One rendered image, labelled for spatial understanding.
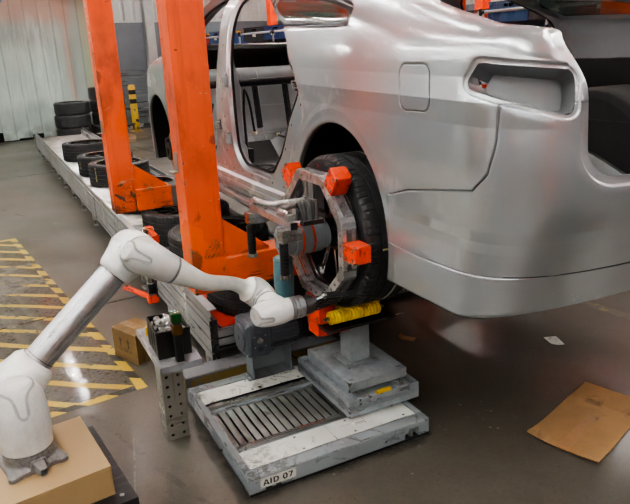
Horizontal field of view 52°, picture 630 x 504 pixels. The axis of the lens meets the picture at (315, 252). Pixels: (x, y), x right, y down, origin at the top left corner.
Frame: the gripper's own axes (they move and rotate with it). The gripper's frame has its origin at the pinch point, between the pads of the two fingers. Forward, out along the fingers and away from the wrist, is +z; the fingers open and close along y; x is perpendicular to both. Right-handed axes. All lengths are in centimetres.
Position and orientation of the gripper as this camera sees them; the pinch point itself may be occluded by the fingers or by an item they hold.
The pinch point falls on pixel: (347, 295)
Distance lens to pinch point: 261.8
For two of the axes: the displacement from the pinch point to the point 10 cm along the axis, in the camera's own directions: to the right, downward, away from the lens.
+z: 8.9, -1.8, 4.3
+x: -3.6, -8.5, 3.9
